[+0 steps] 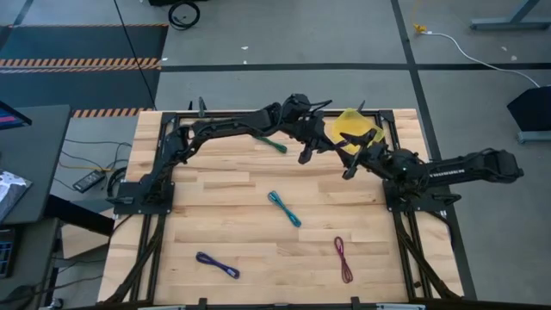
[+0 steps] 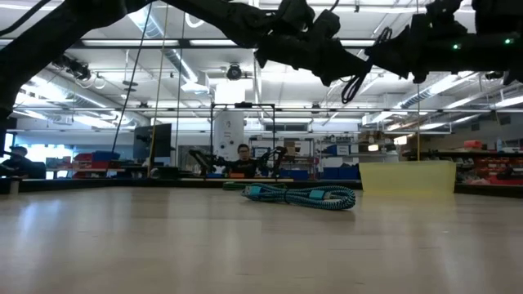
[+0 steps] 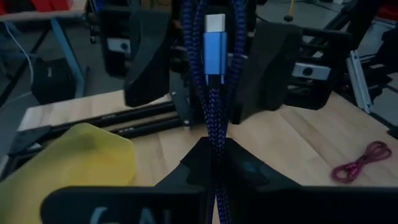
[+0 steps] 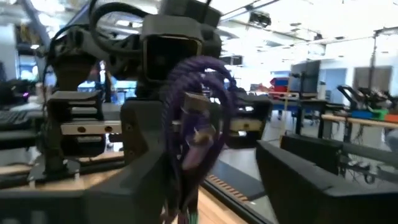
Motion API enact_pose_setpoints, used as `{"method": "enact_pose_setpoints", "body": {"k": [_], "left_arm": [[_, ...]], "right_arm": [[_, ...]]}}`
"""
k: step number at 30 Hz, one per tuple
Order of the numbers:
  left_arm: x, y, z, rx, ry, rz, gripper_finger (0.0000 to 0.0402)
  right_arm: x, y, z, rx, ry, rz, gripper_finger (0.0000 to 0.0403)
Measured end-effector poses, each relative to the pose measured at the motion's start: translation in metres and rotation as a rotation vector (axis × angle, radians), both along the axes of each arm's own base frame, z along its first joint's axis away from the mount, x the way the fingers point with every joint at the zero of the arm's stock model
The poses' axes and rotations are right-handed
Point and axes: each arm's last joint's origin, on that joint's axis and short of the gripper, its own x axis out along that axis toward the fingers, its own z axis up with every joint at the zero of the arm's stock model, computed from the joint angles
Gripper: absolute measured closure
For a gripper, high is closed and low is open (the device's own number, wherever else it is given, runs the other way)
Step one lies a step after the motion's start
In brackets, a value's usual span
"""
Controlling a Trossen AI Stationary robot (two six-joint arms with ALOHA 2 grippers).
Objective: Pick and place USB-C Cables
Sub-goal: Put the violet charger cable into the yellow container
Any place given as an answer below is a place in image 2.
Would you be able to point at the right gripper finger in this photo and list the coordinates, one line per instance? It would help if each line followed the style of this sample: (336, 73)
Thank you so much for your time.
(392, 55)

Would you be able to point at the yellow translucent plastic bin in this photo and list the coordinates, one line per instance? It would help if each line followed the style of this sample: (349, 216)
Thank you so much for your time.
(408, 177)

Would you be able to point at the red storage bins shelf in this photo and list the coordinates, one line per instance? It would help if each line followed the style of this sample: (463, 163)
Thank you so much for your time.
(490, 167)

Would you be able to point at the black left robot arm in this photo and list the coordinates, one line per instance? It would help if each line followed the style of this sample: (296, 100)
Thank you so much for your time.
(41, 41)

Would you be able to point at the white cylindrical column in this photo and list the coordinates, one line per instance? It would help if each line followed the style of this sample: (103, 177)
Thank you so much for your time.
(229, 134)

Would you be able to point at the black computer monitor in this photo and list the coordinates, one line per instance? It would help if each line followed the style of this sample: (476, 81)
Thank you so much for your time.
(153, 141)

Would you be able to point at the black background robot rig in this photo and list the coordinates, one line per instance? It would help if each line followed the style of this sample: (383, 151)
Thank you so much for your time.
(212, 139)

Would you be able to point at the black aluminium table frame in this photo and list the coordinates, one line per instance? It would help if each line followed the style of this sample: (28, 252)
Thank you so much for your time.
(122, 184)

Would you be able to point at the black ceiling camera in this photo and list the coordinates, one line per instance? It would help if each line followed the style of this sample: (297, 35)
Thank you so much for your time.
(234, 72)

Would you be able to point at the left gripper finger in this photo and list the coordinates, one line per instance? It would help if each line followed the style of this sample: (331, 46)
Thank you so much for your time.
(347, 67)

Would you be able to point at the red and blue storage bins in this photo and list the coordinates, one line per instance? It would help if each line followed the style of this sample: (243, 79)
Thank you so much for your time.
(96, 161)

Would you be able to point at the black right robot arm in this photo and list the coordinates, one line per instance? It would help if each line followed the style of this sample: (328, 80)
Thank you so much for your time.
(490, 49)

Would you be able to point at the person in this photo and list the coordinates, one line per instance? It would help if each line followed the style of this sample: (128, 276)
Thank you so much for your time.
(18, 163)
(244, 163)

